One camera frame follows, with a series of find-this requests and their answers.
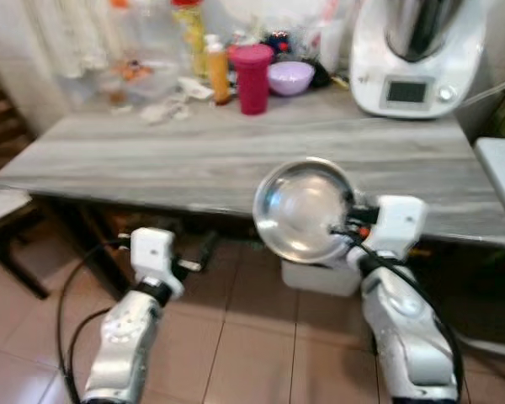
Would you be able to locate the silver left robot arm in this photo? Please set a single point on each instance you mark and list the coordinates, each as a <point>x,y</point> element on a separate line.
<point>126,345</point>

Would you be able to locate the orange bottle white cap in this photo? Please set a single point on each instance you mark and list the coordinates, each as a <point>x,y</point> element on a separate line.
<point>218,76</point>

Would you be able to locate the clear plastic container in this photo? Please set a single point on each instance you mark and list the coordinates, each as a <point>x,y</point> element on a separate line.
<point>139,80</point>

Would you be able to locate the crumpled white paper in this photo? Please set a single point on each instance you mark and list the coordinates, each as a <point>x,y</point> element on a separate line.
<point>164,109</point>

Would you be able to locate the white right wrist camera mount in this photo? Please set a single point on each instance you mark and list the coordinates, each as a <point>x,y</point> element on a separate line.
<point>400,223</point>

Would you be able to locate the dark blue jar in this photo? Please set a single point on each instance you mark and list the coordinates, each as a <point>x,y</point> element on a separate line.
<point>278,42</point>

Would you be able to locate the white kitchen food processor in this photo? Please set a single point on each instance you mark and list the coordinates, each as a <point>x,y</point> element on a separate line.
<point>404,88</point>

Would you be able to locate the white plastic bag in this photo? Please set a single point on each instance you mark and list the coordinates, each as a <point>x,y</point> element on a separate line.
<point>332,42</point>

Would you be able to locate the magenta plastic tumbler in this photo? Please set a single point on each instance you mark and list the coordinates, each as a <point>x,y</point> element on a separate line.
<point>252,84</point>

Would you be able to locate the purple plastic bowl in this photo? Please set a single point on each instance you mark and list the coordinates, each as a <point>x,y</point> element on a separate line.
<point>290,77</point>

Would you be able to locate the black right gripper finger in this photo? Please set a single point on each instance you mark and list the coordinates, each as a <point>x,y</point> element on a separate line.
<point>348,200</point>

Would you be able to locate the round stainless steel bowl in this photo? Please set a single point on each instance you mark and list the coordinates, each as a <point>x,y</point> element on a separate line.
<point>299,210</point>

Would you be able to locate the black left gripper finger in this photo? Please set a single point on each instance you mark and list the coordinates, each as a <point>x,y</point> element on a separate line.
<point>209,247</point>

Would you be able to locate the white hanging cloth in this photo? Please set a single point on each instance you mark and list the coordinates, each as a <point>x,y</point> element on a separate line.
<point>71,34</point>

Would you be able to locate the yellow bottle red cap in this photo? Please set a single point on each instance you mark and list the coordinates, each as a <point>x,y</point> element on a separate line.
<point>189,38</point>

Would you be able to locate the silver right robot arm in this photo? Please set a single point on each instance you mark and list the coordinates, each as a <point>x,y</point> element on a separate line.
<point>404,328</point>

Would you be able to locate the white plastic box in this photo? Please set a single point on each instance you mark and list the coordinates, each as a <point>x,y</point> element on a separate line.
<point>316,279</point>

